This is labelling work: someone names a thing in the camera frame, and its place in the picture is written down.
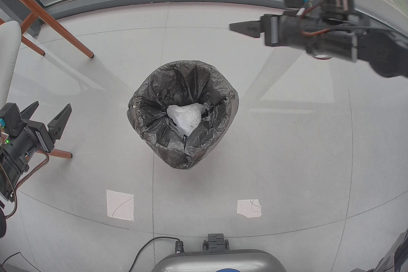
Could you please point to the black plastic bag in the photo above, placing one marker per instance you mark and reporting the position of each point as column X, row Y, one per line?
column 191, row 79

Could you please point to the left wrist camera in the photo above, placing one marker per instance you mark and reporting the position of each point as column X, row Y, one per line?
column 9, row 117

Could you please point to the white chair with wooden legs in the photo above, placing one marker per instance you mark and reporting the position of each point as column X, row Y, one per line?
column 8, row 57

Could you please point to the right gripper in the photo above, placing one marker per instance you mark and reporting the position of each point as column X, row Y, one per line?
column 290, row 31

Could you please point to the white paper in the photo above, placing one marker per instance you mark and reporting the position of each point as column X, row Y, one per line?
column 185, row 117

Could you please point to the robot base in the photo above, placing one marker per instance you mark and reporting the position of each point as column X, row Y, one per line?
column 220, row 261

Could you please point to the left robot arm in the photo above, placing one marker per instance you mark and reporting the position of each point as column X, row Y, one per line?
column 6, row 181

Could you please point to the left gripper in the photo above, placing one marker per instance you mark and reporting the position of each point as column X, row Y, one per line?
column 35, row 136

